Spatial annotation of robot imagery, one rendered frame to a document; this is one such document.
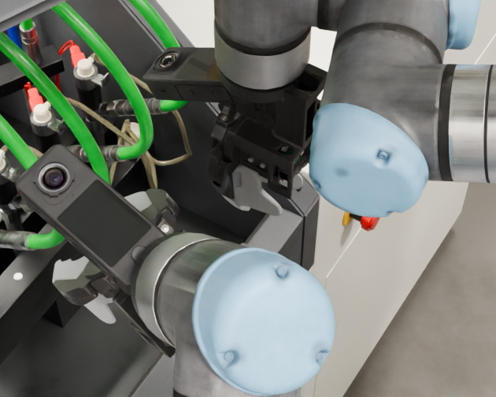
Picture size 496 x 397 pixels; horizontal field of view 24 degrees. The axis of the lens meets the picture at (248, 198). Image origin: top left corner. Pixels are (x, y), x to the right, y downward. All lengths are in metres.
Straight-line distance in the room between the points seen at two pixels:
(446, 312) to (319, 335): 1.85
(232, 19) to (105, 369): 0.71
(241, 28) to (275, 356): 0.30
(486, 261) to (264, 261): 1.95
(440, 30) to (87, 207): 0.27
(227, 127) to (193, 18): 0.54
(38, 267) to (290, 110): 0.54
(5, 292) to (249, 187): 0.43
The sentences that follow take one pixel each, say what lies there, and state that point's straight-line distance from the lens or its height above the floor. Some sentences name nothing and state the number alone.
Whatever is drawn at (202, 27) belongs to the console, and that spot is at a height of 1.04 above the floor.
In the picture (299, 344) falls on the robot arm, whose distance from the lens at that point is 0.63.
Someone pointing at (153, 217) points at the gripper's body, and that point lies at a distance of 0.83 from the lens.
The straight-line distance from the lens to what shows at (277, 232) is 1.41.
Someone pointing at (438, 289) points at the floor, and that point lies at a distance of 2.51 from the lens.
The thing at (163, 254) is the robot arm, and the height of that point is 1.51.
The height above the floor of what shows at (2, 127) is 1.37.
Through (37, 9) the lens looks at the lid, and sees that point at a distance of 0.30.
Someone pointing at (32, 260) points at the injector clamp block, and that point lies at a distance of 1.37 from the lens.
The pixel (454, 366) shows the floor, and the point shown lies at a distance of 2.42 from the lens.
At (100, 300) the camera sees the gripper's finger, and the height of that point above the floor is 1.36.
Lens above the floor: 2.12
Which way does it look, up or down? 54 degrees down
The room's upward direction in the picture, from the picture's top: straight up
